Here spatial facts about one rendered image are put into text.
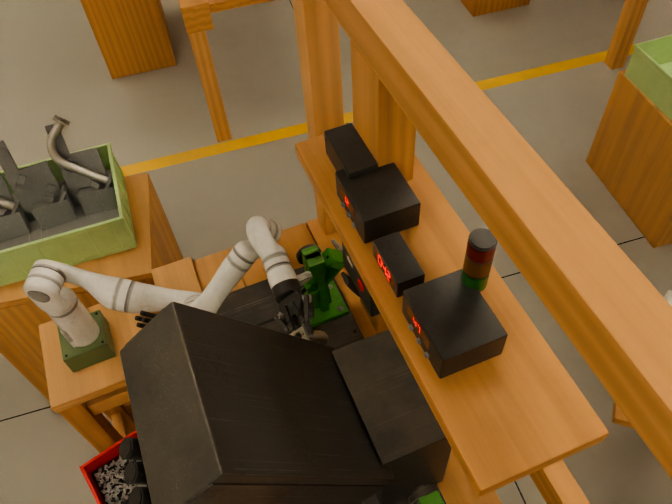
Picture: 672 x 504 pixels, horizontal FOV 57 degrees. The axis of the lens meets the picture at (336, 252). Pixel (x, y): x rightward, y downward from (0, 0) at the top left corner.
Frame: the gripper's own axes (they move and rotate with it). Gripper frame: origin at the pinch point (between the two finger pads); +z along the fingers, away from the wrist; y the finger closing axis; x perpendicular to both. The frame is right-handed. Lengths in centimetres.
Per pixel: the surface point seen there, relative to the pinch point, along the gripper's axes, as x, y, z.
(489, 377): -13, 48, 31
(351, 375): -1.3, 10.2, 15.6
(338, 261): 21.3, 4.2, -19.9
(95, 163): 3, -67, -102
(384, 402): 0.1, 15.1, 24.4
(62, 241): -10, -78, -73
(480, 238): -21, 61, 10
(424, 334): -22, 44, 20
